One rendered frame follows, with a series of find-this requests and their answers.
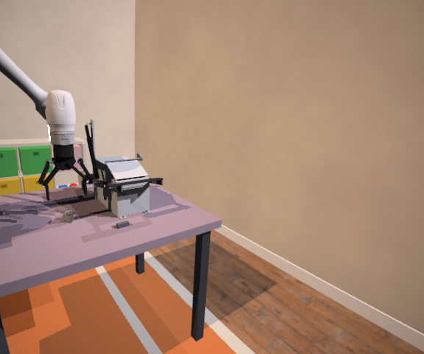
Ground grey metal cylinder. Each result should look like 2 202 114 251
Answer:
65 210 74 222

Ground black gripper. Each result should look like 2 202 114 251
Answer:
38 145 91 201

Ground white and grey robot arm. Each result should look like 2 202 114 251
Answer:
0 49 76 146

